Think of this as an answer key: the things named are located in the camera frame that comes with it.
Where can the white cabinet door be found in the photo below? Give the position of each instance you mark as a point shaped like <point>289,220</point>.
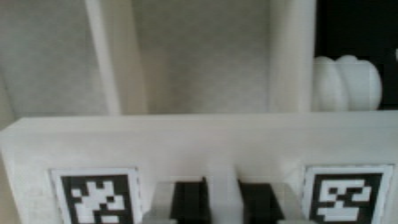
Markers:
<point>346,86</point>
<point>172,145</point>

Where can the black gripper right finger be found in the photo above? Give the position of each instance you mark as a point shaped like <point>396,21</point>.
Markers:
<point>261,209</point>

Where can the white cabinet body box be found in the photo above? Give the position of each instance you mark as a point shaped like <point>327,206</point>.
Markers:
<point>154,57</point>

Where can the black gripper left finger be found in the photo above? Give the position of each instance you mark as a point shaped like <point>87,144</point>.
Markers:
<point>190,203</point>

